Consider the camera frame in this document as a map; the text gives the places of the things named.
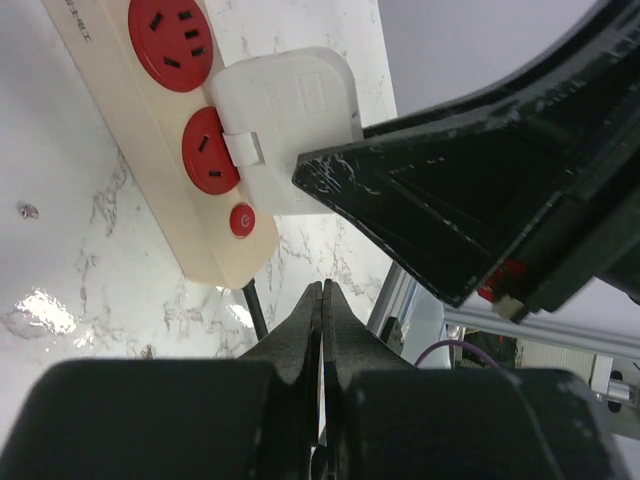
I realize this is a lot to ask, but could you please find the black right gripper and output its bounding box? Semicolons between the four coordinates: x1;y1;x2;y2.
292;1;639;322

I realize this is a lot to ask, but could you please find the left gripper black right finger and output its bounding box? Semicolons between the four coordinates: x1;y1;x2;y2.
322;281;620;479

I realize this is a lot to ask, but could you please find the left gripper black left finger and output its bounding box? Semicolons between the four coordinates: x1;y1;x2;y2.
1;282;322;479

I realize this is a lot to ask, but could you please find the white adapter plug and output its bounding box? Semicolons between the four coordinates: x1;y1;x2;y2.
210;46;363;216

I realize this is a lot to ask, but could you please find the beige red power strip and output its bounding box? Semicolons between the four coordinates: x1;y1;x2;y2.
46;1;278;289

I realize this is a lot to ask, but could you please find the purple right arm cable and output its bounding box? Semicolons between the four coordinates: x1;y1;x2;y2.
412;338;496;369

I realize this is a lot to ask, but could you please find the right aluminium frame post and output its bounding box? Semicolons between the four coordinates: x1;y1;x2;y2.
367;265;639;440

